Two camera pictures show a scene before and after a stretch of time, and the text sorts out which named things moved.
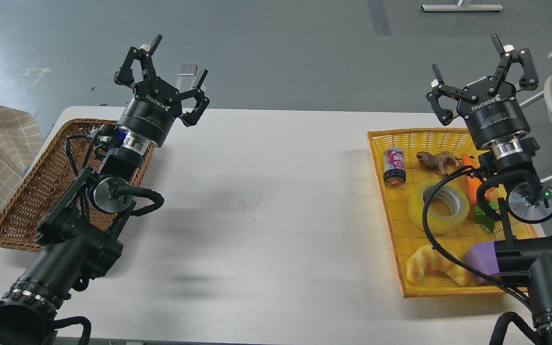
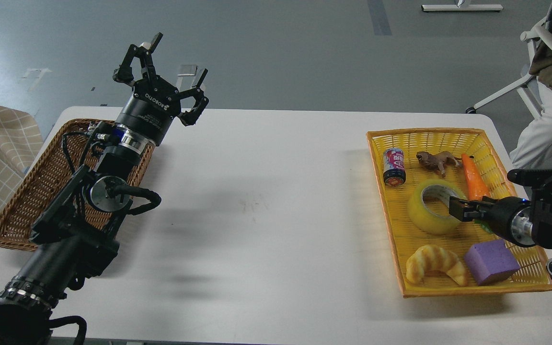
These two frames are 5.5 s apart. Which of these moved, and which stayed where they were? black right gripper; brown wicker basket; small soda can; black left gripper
Moved: black right gripper
Stayed: brown wicker basket; small soda can; black left gripper
